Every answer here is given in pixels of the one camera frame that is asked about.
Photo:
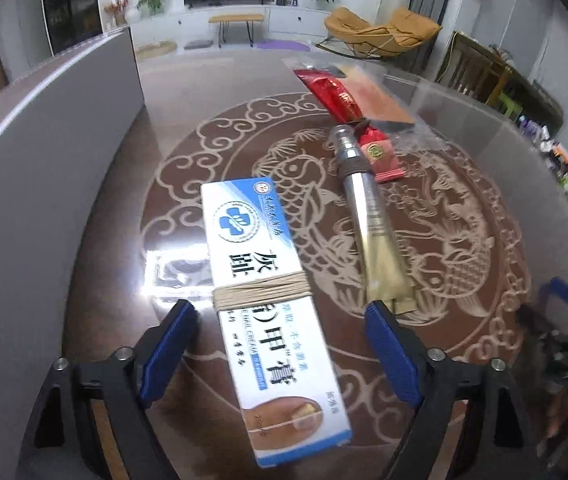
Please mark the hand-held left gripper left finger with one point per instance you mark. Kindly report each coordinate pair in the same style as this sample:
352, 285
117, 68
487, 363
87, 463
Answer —
163, 355

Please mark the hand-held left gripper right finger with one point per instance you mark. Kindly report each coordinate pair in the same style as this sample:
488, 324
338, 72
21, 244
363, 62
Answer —
394, 355

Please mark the blue and white carton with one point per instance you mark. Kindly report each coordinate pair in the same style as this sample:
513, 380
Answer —
274, 360

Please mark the gold tube with silver cap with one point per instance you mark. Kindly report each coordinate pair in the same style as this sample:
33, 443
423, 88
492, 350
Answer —
379, 230

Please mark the beige rubber band bundle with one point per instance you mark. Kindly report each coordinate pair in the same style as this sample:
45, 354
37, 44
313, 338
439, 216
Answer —
264, 290

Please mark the green stool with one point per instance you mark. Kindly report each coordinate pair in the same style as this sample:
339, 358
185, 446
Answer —
511, 105

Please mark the small pink red sachet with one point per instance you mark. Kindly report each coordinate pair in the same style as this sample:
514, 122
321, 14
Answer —
381, 155

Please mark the dark wooden sideboard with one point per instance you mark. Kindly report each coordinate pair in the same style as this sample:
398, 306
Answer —
534, 90

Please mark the grey curved panel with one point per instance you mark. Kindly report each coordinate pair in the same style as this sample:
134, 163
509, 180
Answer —
38, 185

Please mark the wooden chair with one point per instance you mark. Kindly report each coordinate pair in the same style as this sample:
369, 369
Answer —
474, 67

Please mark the clear packet with orange card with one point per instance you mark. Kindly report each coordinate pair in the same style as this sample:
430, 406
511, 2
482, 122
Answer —
379, 97

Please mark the red foil packet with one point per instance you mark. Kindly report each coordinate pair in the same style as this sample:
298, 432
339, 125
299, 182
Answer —
329, 92

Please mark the beige round floor mat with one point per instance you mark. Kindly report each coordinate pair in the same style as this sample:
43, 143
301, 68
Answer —
156, 48

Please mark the yellow lounge chair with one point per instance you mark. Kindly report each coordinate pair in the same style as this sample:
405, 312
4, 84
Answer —
394, 35

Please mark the grey floor cushion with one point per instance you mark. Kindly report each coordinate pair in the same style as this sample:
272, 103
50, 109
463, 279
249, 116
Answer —
197, 44

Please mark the purple floor mat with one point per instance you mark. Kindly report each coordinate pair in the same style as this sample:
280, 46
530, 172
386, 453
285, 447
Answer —
283, 45

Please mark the white television cabinet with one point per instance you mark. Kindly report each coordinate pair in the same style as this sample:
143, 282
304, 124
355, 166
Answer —
188, 25

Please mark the yellow topped bench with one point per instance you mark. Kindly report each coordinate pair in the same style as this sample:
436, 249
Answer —
236, 18

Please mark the red flower plant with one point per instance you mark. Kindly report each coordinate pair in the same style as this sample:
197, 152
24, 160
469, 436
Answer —
119, 7

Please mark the bushy green potted plant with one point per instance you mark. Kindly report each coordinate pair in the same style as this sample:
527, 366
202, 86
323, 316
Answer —
153, 0

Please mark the black glass display cabinet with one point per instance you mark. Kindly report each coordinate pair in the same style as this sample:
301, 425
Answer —
71, 5

